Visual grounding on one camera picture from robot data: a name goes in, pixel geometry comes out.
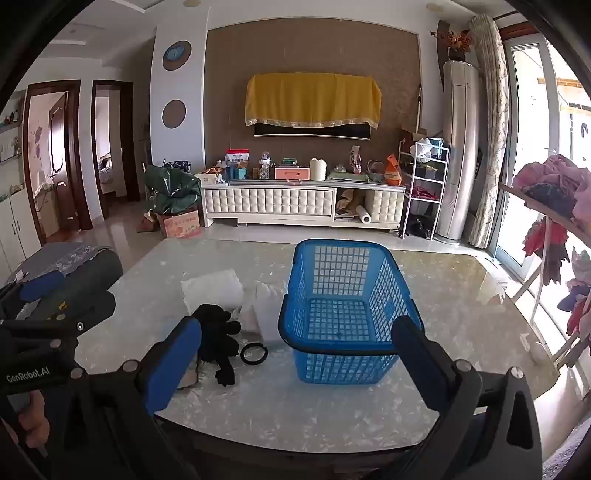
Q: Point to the white side cabinet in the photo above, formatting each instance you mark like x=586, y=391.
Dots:
x=18, y=226

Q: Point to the black fabric glove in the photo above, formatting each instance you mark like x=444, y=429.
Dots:
x=217, y=327

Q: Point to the white padded television cabinet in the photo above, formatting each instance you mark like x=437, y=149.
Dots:
x=268, y=201

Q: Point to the round blue wall decoration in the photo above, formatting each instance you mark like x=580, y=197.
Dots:
x=177, y=54

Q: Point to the tissue box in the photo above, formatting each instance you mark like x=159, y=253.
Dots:
x=264, y=172

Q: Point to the clothes drying rack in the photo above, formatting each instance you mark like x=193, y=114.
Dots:
x=545, y=212

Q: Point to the white plastic bag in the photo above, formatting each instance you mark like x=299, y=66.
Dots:
x=427, y=147

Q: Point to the teal plastic bin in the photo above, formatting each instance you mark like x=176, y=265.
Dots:
x=442, y=148

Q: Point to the round brown wall decoration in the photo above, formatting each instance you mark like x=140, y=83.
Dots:
x=174, y=113

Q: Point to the red and white snack box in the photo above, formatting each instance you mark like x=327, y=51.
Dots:
x=237, y=157

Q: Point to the standing silver air conditioner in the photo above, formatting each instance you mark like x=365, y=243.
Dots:
x=457, y=147

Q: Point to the pile of pink clothes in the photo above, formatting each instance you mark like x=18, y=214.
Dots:
x=554, y=177

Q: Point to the white metal shelf rack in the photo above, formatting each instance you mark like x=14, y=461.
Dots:
x=427, y=184

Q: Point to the person's left hand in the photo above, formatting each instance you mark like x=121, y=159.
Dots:
x=30, y=415

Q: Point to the pink storage box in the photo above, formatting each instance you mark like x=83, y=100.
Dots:
x=292, y=174

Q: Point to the wicker basket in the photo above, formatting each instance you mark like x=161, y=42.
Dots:
x=376, y=170

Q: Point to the orange bag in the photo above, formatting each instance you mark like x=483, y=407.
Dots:
x=392, y=171

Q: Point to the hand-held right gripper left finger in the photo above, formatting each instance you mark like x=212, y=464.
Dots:
x=168, y=369

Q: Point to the artificial flower arrangement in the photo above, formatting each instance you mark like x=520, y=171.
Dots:
x=457, y=40

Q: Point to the pale blue cloth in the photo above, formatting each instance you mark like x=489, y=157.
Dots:
x=265, y=314

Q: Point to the green tray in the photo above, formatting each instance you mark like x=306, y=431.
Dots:
x=346, y=176

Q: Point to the pink packet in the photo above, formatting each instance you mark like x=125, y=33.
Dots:
x=355, y=159

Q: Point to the black bag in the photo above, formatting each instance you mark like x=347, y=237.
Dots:
x=420, y=227

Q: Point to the patterned beige curtain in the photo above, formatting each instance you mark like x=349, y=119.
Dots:
x=489, y=115

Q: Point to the yellow cloth bundle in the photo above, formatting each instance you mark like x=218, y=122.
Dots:
x=348, y=201

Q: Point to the dark green bag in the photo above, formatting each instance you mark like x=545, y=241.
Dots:
x=173, y=189

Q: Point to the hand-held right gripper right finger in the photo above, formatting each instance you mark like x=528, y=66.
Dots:
x=418, y=369

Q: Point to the white plastic jug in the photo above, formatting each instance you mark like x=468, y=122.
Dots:
x=318, y=170

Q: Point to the cardboard box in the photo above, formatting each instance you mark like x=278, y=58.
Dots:
x=180, y=225

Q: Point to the grey cloth piece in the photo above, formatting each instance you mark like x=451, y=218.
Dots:
x=189, y=378

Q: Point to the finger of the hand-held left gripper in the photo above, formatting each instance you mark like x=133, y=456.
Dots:
x=69, y=308
x=41, y=287

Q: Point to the blue plastic mesh basket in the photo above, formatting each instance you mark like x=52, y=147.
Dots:
x=341, y=243

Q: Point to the white textured sponge cloth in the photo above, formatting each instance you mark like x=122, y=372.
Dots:
x=212, y=288

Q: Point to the brown framed doorway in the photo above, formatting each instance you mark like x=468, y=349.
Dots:
x=131, y=138

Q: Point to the white paper roll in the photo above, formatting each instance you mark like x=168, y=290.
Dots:
x=364, y=215

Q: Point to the brown wooden door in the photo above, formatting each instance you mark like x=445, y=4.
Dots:
x=57, y=152

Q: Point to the glass balcony door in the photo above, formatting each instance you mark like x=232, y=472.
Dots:
x=531, y=138

